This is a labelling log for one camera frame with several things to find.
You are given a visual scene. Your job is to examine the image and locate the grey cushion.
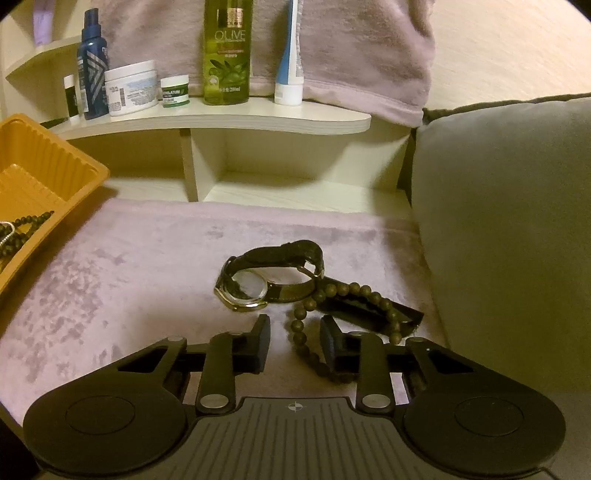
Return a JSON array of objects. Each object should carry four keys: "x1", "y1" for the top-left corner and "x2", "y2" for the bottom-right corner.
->
[{"x1": 397, "y1": 97, "x2": 591, "y2": 416}]

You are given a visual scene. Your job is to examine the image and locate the white cream jar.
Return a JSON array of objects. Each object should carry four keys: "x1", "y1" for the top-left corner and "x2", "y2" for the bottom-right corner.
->
[{"x1": 104, "y1": 60, "x2": 160, "y2": 117}]

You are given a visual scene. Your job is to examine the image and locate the blue white tube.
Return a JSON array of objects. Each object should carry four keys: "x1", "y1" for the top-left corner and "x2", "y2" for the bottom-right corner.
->
[{"x1": 274, "y1": 0, "x2": 305, "y2": 106}]

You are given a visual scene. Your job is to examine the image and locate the small green lidded jar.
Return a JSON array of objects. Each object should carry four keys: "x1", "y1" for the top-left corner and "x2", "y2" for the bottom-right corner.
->
[{"x1": 160, "y1": 75, "x2": 190, "y2": 108}]

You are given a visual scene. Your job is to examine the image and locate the green olive spray bottle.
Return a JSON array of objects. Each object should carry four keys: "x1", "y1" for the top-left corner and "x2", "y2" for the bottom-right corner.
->
[{"x1": 203, "y1": 0, "x2": 254, "y2": 106}]

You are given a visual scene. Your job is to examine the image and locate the pink fleece cloth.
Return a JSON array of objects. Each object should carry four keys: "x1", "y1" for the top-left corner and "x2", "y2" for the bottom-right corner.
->
[{"x1": 95, "y1": 0, "x2": 437, "y2": 127}]

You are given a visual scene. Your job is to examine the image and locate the white wooden shelf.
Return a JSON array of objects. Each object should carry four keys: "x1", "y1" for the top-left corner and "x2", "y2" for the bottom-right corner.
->
[{"x1": 4, "y1": 34, "x2": 411, "y2": 204}]

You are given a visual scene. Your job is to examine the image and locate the wooden bead bracelet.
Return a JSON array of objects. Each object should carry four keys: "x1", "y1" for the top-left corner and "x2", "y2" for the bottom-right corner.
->
[{"x1": 290, "y1": 282, "x2": 403, "y2": 370}]

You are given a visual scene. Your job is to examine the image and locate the orange plastic tray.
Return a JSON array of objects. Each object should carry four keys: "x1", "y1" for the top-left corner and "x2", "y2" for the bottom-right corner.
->
[{"x1": 0, "y1": 113, "x2": 110, "y2": 296}]

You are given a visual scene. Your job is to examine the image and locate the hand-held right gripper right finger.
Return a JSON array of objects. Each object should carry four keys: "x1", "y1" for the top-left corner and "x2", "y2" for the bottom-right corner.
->
[{"x1": 320, "y1": 315, "x2": 467, "y2": 412}]

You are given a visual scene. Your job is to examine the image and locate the white lip balm stick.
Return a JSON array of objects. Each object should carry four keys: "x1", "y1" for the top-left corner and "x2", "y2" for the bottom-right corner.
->
[{"x1": 64, "y1": 75, "x2": 80, "y2": 121}]

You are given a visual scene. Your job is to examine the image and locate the purple tube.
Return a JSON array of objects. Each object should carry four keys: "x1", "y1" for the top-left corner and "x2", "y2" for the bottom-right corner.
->
[{"x1": 32, "y1": 0, "x2": 58, "y2": 47}]

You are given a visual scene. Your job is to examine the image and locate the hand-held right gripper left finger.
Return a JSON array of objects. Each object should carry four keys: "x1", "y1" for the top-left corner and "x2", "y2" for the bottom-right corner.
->
[{"x1": 117, "y1": 314, "x2": 272, "y2": 416}]

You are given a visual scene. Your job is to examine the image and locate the dark bead necklace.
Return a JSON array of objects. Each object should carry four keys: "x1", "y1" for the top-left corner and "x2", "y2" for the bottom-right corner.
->
[{"x1": 0, "y1": 210, "x2": 55, "y2": 259}]

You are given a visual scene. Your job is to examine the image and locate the pink plush blanket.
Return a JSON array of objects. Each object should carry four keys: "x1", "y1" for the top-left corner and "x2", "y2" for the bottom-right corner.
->
[{"x1": 0, "y1": 198, "x2": 451, "y2": 416}]

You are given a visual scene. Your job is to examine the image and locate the dark blue spray bottle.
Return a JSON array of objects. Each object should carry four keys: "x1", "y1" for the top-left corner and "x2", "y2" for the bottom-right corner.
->
[{"x1": 76, "y1": 9, "x2": 110, "y2": 121}]

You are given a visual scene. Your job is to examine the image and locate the gold watch dark strap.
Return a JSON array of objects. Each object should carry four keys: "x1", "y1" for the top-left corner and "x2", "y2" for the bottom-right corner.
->
[{"x1": 213, "y1": 240, "x2": 326, "y2": 311}]

